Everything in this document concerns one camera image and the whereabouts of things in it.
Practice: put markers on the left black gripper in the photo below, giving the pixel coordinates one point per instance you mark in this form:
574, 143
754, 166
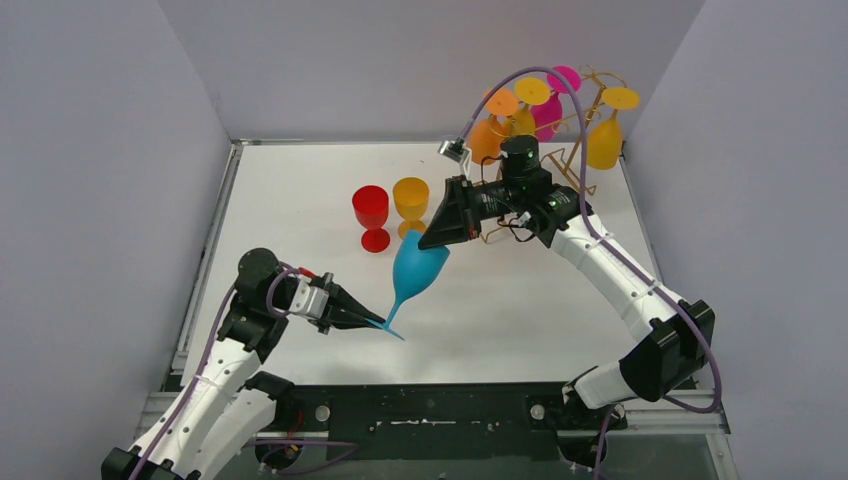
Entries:
329, 305

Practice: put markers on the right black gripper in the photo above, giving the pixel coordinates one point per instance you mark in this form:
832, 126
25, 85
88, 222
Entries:
459, 217

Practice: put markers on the yellow wine glass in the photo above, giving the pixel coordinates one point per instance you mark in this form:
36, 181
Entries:
530, 92
411, 199
606, 139

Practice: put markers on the cyan wine glass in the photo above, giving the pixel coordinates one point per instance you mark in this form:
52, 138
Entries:
414, 270

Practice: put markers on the red wine glass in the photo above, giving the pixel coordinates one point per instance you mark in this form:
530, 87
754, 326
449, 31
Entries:
371, 209

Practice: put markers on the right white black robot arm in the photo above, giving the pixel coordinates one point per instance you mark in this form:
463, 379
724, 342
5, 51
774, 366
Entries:
672, 335

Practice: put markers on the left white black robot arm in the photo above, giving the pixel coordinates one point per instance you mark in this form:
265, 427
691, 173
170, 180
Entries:
230, 398

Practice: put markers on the magenta wine glass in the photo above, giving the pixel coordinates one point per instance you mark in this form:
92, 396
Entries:
548, 114

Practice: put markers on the yellow wine glass behind orange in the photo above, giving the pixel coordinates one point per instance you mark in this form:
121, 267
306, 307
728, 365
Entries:
530, 92

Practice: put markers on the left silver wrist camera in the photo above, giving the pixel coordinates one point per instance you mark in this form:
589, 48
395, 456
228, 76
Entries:
310, 298

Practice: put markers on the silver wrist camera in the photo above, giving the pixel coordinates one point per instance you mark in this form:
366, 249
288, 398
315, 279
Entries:
310, 298
457, 151

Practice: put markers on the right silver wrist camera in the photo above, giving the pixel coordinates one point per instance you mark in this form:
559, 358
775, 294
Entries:
457, 151

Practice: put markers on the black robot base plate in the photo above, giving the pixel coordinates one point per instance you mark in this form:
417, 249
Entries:
535, 420

